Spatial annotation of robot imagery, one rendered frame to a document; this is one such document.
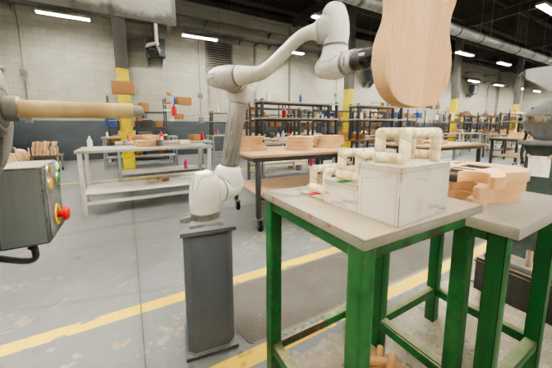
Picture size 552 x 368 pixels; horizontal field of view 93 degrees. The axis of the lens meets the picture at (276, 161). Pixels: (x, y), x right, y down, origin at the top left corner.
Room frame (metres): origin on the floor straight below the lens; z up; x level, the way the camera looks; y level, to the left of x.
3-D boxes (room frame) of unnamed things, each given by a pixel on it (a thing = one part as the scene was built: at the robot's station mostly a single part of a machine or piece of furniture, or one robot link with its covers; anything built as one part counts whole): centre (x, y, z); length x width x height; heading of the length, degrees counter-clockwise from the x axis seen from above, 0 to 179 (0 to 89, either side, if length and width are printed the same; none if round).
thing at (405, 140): (0.76, -0.37, 1.15); 0.03 x 0.03 x 0.09
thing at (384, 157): (0.79, -0.34, 1.12); 0.11 x 0.03 x 0.03; 33
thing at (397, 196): (0.84, -0.42, 1.02); 0.27 x 0.15 x 0.17; 123
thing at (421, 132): (0.80, -0.44, 1.20); 0.20 x 0.03 x 0.03; 122
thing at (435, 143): (0.85, -0.52, 1.15); 0.03 x 0.03 x 0.09
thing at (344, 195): (0.97, -0.34, 0.98); 0.27 x 0.16 x 0.09; 123
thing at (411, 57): (0.84, -0.43, 1.47); 0.35 x 0.04 x 0.40; 122
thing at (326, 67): (1.15, -0.24, 1.48); 0.16 x 0.11 x 0.13; 32
